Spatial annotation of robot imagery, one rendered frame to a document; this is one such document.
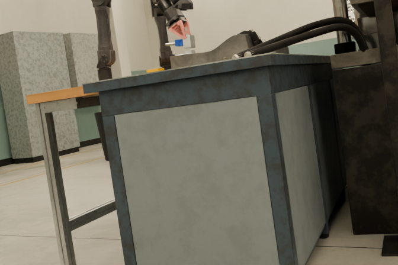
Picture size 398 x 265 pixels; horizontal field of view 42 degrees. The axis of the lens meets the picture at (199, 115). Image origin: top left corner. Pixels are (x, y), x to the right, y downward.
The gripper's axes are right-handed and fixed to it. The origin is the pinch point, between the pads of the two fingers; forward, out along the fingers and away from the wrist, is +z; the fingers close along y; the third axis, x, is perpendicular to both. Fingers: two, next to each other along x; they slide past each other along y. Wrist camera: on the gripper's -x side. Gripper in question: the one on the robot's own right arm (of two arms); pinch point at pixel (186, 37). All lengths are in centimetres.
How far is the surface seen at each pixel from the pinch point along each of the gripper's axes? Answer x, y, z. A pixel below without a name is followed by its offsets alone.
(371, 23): -63, 64, 35
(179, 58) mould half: 11.8, 10.4, 2.7
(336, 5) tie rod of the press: -57, 22, 25
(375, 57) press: -58, 18, 52
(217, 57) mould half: -3.3, 10.4, 13.1
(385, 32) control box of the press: -66, -1, 47
